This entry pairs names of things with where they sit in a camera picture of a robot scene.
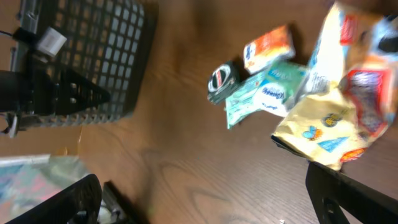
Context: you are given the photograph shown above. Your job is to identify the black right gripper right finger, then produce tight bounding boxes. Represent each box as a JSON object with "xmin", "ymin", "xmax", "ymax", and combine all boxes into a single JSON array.
[{"xmin": 305, "ymin": 162, "xmax": 397, "ymax": 223}]

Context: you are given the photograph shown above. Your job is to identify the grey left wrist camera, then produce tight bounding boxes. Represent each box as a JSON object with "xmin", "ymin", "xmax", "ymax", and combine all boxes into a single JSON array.
[{"xmin": 36, "ymin": 27, "xmax": 67, "ymax": 57}]

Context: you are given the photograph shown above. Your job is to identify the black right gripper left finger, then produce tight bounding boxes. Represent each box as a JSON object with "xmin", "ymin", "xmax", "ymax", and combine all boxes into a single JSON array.
[{"xmin": 7, "ymin": 174, "xmax": 102, "ymax": 224}]

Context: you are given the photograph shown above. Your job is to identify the colourful items at bottom left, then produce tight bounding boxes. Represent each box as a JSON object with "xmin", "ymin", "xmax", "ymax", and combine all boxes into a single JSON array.
[{"xmin": 1, "ymin": 154, "xmax": 90, "ymax": 223}]

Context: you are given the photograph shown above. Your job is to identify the green Zam-Buk tin box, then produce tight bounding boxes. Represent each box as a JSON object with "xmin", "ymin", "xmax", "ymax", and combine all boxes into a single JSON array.
[{"xmin": 207, "ymin": 60, "xmax": 240, "ymax": 105}]

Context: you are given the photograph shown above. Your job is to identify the teal snack packet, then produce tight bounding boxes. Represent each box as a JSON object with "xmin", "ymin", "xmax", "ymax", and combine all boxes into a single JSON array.
[{"xmin": 225, "ymin": 62, "xmax": 307, "ymax": 129}]

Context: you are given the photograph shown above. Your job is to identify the black plastic mesh basket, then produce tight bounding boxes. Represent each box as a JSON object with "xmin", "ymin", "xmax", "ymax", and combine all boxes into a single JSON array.
[{"xmin": 18, "ymin": 0, "xmax": 159, "ymax": 127}]

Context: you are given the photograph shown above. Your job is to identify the orange white small box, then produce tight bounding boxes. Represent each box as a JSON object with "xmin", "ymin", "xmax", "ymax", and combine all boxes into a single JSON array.
[{"xmin": 243, "ymin": 25, "xmax": 295, "ymax": 74}]

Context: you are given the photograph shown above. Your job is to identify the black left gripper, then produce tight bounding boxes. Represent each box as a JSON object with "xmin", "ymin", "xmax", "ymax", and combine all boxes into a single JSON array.
[{"xmin": 1, "ymin": 68, "xmax": 111, "ymax": 115}]

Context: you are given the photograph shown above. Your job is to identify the yellow white snack bag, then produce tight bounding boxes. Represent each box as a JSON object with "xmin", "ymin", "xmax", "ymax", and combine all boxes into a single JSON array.
[{"xmin": 271, "ymin": 2, "xmax": 397, "ymax": 170}]

